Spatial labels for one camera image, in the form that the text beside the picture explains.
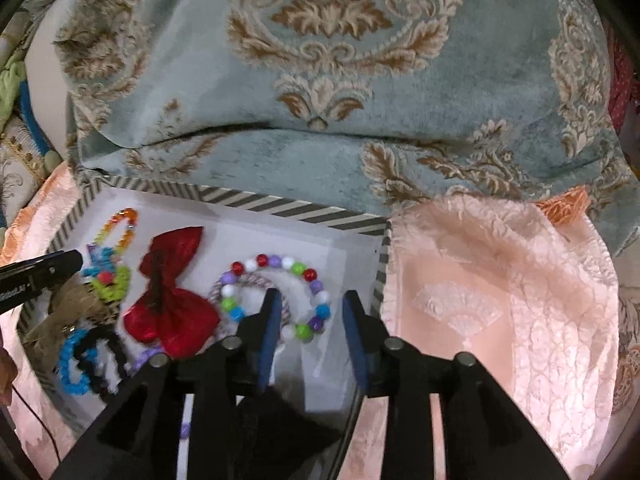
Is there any red patterned fabric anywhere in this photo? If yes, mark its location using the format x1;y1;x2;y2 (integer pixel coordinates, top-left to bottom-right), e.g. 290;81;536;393
607;35;640;131

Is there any brown bow hair clip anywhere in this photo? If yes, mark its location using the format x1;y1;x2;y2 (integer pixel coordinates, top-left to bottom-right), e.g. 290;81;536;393
22;277;123;351

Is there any orange yellow crystal bracelet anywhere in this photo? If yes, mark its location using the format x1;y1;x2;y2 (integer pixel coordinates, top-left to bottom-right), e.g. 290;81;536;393
85;207;138;261

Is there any lilac twisted rope bracelet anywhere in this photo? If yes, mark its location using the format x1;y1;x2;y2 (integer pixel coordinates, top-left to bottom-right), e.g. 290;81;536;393
209;270;293;323

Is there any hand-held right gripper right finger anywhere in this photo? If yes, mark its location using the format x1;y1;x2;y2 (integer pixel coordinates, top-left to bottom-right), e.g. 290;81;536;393
341;290;571;480

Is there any thin black cable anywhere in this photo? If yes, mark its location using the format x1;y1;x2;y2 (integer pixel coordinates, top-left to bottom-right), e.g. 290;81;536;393
7;380;63;463

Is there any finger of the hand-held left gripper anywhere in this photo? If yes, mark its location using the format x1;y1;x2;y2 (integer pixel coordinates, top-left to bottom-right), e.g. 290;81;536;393
0;249;85;313

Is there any red satin bow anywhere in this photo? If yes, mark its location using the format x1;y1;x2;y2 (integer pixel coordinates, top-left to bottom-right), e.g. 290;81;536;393
122;226;221;359

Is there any plain beige pillow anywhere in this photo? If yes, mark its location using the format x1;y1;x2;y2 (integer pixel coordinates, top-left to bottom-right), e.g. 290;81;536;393
25;10;71;161

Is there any purple bead bracelet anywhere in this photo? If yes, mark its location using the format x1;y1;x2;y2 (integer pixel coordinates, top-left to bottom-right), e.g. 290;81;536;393
127;345;193;441

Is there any striped cardboard box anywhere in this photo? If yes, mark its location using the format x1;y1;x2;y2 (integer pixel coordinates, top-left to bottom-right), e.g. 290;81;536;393
15;176;393;480

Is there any green multicolour bead bracelet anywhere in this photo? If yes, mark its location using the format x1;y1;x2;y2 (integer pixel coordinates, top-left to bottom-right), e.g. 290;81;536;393
80;247;132;306

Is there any multicolour round bead bracelet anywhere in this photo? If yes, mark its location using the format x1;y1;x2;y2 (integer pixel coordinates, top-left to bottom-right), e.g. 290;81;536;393
220;254;333;343

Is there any blue bead bracelet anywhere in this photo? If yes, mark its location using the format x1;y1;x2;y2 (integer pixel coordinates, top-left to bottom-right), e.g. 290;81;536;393
57;330;101;397

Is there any cream patterned cushion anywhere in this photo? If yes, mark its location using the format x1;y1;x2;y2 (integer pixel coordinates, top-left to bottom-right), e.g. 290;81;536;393
0;5;66;226

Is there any peach quilted blanket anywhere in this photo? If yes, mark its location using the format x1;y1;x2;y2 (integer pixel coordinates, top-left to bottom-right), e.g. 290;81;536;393
0;162;626;480

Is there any teal damask cushion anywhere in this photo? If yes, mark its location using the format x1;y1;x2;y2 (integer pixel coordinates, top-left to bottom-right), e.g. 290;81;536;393
52;0;640;256

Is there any black scrunchie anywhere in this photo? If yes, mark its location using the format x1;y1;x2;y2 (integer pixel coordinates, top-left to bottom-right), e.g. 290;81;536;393
75;325;132;401

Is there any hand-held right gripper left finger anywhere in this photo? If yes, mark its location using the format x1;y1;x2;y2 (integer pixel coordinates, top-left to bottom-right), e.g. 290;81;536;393
50;287;283;480

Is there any green and blue plush toy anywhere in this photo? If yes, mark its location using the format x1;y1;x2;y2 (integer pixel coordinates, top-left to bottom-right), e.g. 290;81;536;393
0;57;61;171

